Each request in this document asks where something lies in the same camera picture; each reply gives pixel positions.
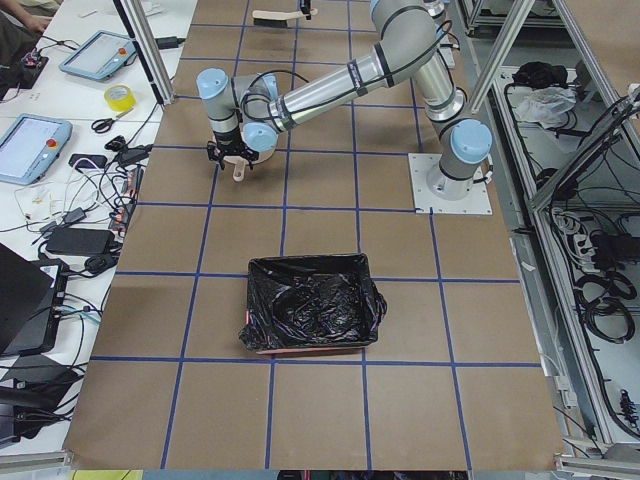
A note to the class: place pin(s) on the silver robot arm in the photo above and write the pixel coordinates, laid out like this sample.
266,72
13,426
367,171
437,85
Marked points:
247,113

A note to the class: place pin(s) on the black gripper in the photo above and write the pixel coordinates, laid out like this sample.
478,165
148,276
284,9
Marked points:
227,140

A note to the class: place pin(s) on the black power adapter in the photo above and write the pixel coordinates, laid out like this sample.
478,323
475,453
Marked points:
79,241

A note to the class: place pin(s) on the black scissors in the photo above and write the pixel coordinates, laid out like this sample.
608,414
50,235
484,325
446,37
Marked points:
104,125

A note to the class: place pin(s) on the aluminium frame post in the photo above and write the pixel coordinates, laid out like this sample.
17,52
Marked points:
133,17

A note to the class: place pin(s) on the blue teach pendant far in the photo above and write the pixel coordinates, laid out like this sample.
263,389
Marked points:
100,56

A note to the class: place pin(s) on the blue teach pendant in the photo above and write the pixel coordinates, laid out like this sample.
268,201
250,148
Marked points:
100,56
30,146

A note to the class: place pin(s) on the beige hand brush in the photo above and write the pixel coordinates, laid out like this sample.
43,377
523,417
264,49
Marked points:
275,19

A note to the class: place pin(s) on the white crumpled cloth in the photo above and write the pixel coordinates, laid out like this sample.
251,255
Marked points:
548,107

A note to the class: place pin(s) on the beige plastic dustpan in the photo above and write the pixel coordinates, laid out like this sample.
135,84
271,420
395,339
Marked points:
239,169

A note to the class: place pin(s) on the blue teach pendant near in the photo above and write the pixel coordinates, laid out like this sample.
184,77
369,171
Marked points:
30,146

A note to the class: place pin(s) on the yellow tape roll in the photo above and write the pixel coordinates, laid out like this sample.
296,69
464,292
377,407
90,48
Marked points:
120,98

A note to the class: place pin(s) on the bin with black bag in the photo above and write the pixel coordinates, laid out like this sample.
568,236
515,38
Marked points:
311,303

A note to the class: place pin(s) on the black laptop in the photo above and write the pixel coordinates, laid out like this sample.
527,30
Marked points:
31,294

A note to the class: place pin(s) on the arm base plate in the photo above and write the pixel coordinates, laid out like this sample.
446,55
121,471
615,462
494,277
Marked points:
434,193

